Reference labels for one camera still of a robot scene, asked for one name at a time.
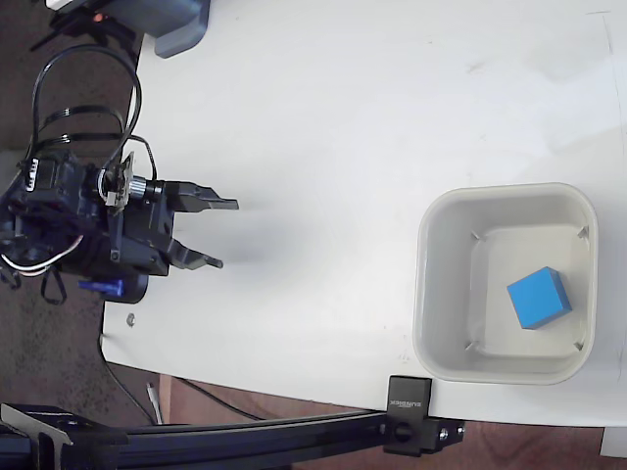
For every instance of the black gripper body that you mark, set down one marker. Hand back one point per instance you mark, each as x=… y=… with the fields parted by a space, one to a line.
x=142 y=240

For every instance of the blue block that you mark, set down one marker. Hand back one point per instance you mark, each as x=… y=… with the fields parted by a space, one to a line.
x=536 y=298

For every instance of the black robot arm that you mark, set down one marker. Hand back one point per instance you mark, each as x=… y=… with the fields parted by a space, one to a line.
x=59 y=205

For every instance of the white square plastic bin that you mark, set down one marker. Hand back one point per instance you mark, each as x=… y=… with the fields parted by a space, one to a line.
x=441 y=294

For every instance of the small metal screw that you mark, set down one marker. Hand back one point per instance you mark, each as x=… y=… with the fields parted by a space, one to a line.
x=130 y=319

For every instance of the gray device housing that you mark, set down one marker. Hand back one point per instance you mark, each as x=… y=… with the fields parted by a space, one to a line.
x=171 y=24

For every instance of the black table clamp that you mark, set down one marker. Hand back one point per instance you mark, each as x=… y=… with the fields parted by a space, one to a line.
x=409 y=411

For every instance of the white corner object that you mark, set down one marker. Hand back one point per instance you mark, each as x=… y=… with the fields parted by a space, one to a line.
x=614 y=443

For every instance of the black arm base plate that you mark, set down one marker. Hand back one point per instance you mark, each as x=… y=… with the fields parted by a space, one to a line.
x=134 y=289

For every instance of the gripper camera board with lens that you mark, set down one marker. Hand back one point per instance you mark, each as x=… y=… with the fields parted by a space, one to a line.
x=125 y=188

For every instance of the black aluminium rail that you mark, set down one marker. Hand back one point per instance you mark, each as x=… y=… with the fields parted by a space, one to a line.
x=220 y=433

